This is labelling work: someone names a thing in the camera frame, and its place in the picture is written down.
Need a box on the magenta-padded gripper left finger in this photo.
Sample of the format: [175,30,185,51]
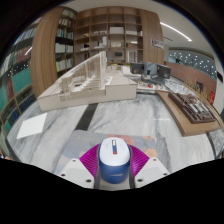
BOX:
[58,143,101,190]

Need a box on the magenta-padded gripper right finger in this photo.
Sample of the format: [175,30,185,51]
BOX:
[127,144,171,190]

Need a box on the blue and white computer mouse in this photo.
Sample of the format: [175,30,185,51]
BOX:
[97,136,132,185]

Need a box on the white paper sheet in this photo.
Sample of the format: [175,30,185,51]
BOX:
[15,112,49,140]

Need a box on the dark brown building model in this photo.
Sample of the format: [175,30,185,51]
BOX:
[167,92,217,125]

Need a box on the small white site model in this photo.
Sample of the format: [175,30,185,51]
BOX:
[136,79,171,95]

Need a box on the large white architectural model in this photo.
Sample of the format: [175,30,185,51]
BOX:
[37,50,139,113]

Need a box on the red sign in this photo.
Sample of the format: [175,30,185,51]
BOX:
[208,90,216,106]

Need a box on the dark grey box model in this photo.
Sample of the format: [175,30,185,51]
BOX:
[129,61,172,80]

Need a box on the curved bookshelf with colourful books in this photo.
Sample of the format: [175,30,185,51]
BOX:
[0,24,38,158]

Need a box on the group of small ceiling lights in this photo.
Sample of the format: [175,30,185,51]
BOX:
[169,51,218,73]

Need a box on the dark bookshelf with books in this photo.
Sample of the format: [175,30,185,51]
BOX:
[54,7,77,80]

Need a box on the long ceiling light strip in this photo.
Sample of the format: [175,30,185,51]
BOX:
[159,21,194,43]

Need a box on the tall wooden shelf unit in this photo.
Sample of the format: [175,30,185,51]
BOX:
[73,6,165,68]

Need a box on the framed wall sign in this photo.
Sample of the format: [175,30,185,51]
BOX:
[150,37,165,50]

